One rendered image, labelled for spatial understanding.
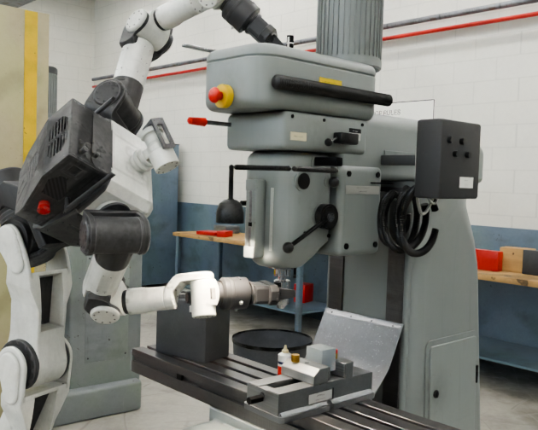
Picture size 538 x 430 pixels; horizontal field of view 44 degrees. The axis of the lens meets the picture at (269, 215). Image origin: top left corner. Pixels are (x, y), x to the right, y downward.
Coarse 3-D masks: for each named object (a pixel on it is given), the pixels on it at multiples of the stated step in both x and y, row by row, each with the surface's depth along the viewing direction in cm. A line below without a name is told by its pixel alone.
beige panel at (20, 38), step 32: (0, 32) 300; (32, 32) 310; (0, 64) 301; (32, 64) 311; (0, 96) 302; (32, 96) 312; (0, 128) 303; (32, 128) 312; (0, 160) 303; (0, 256) 306; (0, 288) 307; (0, 320) 308; (0, 384) 310; (0, 416) 311
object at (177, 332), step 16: (160, 320) 222; (176, 320) 217; (192, 320) 213; (208, 320) 211; (224, 320) 217; (160, 336) 222; (176, 336) 217; (192, 336) 213; (208, 336) 211; (224, 336) 217; (176, 352) 217; (192, 352) 213; (208, 352) 212; (224, 352) 218
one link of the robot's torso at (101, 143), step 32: (64, 128) 174; (96, 128) 168; (32, 160) 171; (64, 160) 156; (96, 160) 161; (128, 160) 172; (32, 192) 162; (64, 192) 164; (96, 192) 162; (128, 192) 166; (64, 224) 171
